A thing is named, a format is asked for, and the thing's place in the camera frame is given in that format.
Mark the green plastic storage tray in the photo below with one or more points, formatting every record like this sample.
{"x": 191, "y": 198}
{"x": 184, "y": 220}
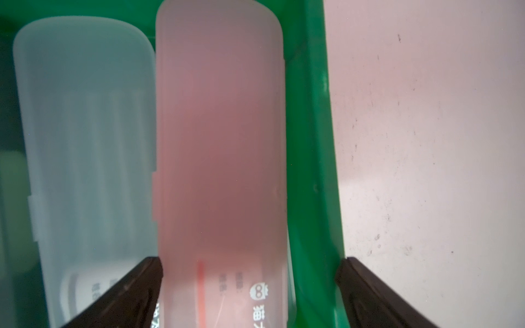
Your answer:
{"x": 313, "y": 204}

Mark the pink pencil case with sticker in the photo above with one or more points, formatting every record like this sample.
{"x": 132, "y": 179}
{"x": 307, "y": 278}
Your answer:
{"x": 220, "y": 187}

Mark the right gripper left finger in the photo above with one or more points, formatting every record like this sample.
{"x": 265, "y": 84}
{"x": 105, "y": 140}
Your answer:
{"x": 115, "y": 294}

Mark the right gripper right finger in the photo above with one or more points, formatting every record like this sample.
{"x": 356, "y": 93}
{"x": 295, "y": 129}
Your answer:
{"x": 369, "y": 302}

